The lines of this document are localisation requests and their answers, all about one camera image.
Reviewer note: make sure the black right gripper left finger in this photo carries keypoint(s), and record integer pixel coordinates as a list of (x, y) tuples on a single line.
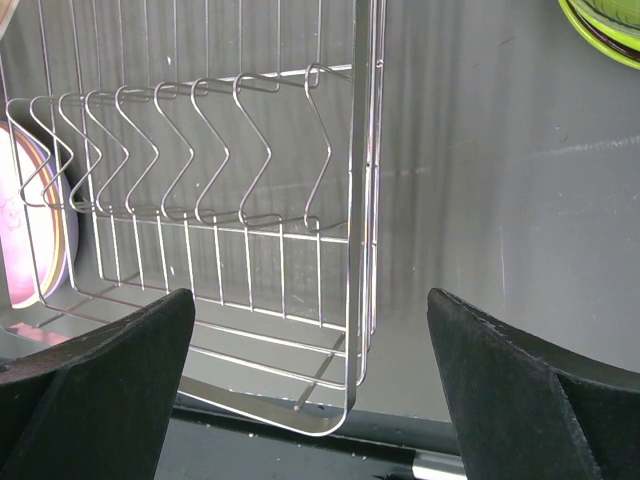
[(98, 405)]

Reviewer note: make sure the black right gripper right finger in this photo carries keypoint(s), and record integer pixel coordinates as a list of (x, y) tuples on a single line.
[(525, 408)]

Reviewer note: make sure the pink plastic plate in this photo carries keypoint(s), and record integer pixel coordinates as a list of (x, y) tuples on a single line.
[(18, 248)]

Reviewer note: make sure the yellow plastic plate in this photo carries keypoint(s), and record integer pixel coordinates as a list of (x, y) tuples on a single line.
[(43, 189)]

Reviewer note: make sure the metal wire dish rack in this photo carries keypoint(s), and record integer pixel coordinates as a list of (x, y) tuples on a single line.
[(230, 148)]

